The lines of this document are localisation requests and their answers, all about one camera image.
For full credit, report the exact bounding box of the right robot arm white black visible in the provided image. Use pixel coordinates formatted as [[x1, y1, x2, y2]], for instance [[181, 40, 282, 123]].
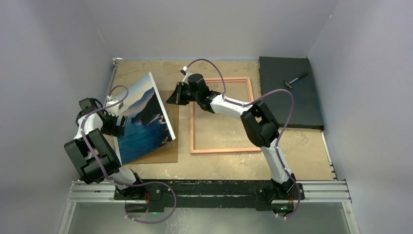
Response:
[[167, 74, 304, 201]]

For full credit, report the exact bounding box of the seascape photo print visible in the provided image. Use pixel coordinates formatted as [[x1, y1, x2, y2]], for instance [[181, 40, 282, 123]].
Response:
[[114, 72, 176, 164]]

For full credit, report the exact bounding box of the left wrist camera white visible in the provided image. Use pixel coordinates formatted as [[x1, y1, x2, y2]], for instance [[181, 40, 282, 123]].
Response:
[[104, 96, 123, 116]]

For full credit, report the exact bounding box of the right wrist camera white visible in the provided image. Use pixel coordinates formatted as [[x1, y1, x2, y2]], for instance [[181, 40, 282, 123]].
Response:
[[180, 66, 189, 76]]

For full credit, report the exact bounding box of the small hammer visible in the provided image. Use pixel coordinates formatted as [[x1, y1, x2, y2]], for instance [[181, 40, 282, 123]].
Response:
[[284, 71, 309, 90]]

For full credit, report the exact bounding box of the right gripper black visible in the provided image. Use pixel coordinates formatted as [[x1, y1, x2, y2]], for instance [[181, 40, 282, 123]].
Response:
[[168, 81, 201, 105]]

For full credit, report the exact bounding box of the brown cardboard backing board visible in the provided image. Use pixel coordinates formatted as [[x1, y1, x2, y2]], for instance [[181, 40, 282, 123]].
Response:
[[128, 108, 177, 164]]

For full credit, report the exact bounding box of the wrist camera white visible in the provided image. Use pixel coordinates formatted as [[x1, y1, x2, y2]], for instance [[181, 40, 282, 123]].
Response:
[[180, 66, 189, 76], [104, 96, 123, 116]]

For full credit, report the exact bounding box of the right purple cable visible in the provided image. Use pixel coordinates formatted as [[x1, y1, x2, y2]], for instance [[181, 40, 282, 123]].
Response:
[[182, 58, 301, 220]]

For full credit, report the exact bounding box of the pink wooden picture frame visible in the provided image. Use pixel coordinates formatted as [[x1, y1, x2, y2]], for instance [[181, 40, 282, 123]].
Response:
[[190, 77, 261, 155]]

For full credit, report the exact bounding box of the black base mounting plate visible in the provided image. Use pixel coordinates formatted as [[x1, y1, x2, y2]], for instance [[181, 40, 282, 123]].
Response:
[[114, 179, 297, 214]]

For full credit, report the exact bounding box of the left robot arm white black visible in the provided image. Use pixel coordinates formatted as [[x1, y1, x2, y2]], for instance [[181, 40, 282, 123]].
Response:
[[64, 98, 146, 199]]

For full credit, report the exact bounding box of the black flat board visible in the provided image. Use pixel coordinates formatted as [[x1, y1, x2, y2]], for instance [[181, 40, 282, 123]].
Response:
[[258, 57, 325, 131]]

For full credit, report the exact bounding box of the aluminium rail frame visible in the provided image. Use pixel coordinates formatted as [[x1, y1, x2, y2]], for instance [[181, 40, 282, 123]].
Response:
[[58, 58, 360, 234]]

